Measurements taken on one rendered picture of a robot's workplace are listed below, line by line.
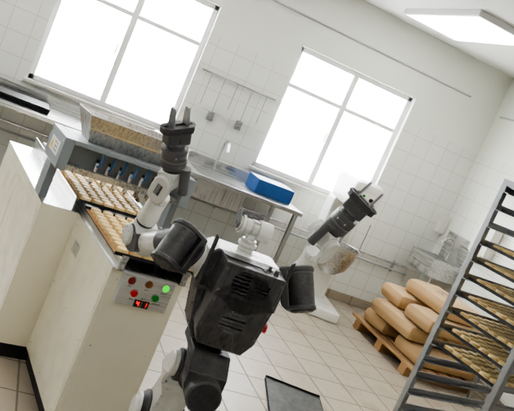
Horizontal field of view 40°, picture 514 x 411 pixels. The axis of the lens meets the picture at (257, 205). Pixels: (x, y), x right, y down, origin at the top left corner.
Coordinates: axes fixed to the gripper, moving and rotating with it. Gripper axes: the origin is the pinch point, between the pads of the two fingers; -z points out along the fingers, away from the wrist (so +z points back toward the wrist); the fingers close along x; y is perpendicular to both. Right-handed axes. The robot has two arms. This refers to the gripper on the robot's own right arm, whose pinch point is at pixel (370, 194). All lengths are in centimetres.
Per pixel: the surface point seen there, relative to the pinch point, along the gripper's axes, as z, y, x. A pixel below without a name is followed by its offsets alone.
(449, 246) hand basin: 102, 550, -78
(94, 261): 116, 23, 63
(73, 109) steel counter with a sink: 220, 320, 256
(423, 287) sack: 121, 422, -79
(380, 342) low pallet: 180, 395, -90
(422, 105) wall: 16, 538, 53
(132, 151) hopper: 92, 77, 102
